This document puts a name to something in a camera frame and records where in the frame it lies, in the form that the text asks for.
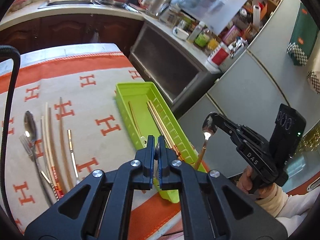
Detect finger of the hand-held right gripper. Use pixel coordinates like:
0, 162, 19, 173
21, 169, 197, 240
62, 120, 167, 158
214, 113, 242, 132
219, 126, 240, 143

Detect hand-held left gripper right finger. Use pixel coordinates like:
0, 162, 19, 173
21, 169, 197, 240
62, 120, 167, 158
157, 135, 288, 240

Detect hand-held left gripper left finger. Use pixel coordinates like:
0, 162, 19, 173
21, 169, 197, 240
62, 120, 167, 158
24, 135, 155, 240

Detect bronze handled small spoon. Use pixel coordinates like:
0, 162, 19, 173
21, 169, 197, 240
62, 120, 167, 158
194, 112, 218, 172

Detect light chopstick red end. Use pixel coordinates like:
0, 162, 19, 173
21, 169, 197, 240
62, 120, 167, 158
146, 100, 182, 160
45, 102, 63, 200
147, 101, 184, 162
40, 116, 60, 200

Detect green plastic tray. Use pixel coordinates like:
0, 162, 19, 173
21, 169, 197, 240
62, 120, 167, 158
114, 81, 208, 204

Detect striped steel chopstick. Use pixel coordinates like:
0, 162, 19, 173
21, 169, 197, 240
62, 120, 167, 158
67, 129, 78, 179

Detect metal fork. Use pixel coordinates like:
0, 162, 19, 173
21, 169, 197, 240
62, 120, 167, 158
19, 134, 59, 202

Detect large metal spoon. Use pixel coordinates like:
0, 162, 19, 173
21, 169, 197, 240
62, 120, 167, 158
24, 110, 54, 188

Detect person's right forearm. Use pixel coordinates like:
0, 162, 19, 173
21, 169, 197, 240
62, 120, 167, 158
257, 184, 320, 227

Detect person's right hand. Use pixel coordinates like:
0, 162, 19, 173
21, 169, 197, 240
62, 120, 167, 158
236, 167, 276, 201

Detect grey refrigerator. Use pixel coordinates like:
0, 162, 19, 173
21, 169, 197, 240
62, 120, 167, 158
177, 0, 320, 180

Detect white tub red label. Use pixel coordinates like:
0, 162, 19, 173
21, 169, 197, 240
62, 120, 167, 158
207, 46, 231, 67

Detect chrome object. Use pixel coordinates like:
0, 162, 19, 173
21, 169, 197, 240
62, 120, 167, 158
229, 39, 248, 58

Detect yellow bottle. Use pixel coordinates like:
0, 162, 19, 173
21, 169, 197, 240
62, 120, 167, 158
207, 39, 221, 53

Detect orange printed blanket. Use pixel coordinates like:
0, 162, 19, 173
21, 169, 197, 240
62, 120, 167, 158
0, 51, 208, 235

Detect green label oil bottle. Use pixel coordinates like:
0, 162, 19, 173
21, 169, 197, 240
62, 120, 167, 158
195, 30, 211, 47

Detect steel cabinet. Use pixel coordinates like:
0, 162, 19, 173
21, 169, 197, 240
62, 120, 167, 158
128, 21, 221, 116

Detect pink box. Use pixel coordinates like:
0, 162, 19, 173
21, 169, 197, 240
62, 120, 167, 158
223, 26, 241, 45

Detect clear plastic bottle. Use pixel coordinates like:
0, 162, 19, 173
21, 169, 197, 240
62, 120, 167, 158
187, 21, 206, 43

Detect white patterned bowl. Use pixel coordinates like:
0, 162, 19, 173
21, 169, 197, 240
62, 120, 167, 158
173, 26, 190, 41

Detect paper towel roll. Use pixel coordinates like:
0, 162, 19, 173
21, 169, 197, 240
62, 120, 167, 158
252, 4, 262, 26

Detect green checkered bag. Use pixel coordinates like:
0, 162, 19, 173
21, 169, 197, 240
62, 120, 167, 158
287, 2, 320, 67

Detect glass jug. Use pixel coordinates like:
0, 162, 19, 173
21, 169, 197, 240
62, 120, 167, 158
160, 2, 181, 23

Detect translucent plastic sheet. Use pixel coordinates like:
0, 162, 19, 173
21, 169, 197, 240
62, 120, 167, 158
172, 0, 263, 35

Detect white electric kettle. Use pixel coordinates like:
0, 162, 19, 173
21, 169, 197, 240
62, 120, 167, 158
139, 0, 173, 16

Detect dark wooden cabinets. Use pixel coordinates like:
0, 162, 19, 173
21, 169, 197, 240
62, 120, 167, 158
0, 14, 145, 55

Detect steel sink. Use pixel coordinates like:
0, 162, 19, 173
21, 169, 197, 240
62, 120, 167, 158
37, 0, 101, 10

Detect black cable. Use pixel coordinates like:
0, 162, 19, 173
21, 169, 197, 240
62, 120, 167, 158
0, 45, 22, 222

